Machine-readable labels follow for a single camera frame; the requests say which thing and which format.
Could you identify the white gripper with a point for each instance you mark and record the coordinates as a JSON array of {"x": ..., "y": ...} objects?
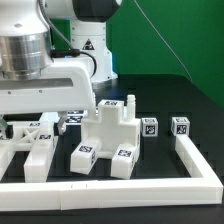
[{"x": 63, "y": 86}]

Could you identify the white chair back part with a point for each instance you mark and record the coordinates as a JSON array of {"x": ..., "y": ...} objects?
[{"x": 38, "y": 139}]

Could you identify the white chair seat part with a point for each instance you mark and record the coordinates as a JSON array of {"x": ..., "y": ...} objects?
[{"x": 114, "y": 124}]

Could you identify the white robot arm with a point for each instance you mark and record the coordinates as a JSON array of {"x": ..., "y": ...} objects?
[{"x": 40, "y": 69}]

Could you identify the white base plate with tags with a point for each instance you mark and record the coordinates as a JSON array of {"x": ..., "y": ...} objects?
[{"x": 73, "y": 117}]

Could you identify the white U-shaped frame obstacle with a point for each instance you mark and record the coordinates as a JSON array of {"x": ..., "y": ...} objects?
[{"x": 201, "y": 187}]

